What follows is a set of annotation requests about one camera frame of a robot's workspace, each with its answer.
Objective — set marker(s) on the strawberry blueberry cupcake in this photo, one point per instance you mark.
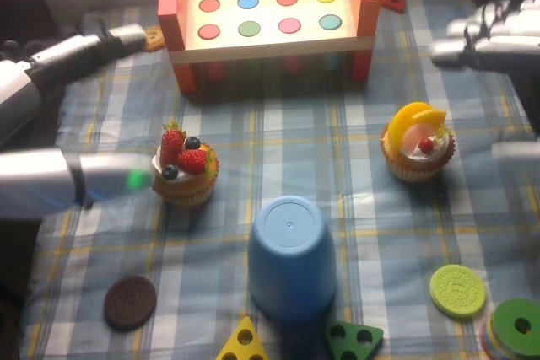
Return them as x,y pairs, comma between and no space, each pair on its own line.
185,174

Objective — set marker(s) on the brown sandwich cookie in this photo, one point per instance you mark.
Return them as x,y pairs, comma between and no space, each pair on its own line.
131,303

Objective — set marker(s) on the blue round peg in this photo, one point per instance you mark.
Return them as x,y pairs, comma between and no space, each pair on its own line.
247,1

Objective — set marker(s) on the multicoloured stacked rings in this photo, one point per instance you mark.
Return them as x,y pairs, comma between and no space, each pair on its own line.
489,334

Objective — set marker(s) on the green sandwich cookie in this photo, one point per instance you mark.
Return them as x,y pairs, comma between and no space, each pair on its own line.
457,291

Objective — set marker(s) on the pink round peg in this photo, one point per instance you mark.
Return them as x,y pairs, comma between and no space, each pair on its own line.
289,25

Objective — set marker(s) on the tan biscuit toy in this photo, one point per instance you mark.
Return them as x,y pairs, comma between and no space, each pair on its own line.
155,39

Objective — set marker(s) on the green round peg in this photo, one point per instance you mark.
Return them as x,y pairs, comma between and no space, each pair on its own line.
249,28

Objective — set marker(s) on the toy wooden bed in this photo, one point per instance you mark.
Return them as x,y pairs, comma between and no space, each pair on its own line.
268,14

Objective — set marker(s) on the yellow triangle block with holes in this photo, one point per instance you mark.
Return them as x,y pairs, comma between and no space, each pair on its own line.
244,349

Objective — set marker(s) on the peach slice cupcake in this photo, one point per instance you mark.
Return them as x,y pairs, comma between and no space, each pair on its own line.
415,157

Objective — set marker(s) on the blue plastic cup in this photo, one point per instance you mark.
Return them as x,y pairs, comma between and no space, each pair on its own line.
291,259

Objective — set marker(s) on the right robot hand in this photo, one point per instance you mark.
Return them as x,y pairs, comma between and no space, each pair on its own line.
506,35

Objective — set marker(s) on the blue plaid tablecloth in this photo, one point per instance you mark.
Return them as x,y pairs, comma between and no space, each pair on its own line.
295,145

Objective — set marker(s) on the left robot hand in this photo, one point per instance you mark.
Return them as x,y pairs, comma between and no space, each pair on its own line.
84,46

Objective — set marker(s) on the teal round peg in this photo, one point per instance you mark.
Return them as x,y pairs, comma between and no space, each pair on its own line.
330,22

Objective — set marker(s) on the green triangle block with holes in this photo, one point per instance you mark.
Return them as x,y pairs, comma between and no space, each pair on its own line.
350,345

